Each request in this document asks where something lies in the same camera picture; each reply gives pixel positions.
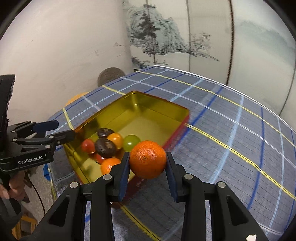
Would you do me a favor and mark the black cable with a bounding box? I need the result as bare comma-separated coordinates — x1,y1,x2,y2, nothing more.
29,176,46,215

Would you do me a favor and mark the orange round object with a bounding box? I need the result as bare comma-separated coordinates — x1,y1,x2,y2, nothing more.
65,92,90,107

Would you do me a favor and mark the dark brown passion fruit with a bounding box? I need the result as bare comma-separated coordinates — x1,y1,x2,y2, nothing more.
97,128,114,139
94,138,117,159

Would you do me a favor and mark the red and gold tin box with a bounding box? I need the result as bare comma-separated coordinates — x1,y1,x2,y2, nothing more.
63,91,190,204

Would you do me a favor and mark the blue checked tablecloth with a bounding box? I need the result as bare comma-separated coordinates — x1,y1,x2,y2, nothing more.
47,65,296,241

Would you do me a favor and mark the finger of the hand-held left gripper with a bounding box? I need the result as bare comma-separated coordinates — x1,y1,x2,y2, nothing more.
11,129,76,149
8,120,59,134

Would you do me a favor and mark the green cherry tomato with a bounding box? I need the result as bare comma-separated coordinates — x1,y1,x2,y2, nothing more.
122,135,141,151

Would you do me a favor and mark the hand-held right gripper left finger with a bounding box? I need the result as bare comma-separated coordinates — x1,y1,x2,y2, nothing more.
29,152,130,241

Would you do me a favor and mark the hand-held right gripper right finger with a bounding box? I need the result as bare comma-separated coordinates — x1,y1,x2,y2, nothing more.
166,152,269,241

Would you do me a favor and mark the large orange mandarin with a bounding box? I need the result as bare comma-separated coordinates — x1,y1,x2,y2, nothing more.
100,158,122,175

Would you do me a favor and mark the dimpled orange mandarin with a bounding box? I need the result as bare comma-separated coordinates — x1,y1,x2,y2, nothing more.
129,140,167,179

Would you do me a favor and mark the smooth yellow-orange mandarin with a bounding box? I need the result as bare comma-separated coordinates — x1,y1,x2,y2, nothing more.
107,133,124,150

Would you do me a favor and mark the yellow wooden stool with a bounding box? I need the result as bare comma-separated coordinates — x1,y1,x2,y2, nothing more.
11,214,38,240

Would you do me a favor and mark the landscape painted folding screen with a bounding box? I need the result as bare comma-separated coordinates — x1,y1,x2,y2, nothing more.
121,0,296,116

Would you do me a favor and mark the person's left hand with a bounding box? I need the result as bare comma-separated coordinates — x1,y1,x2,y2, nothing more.
0,171,26,200

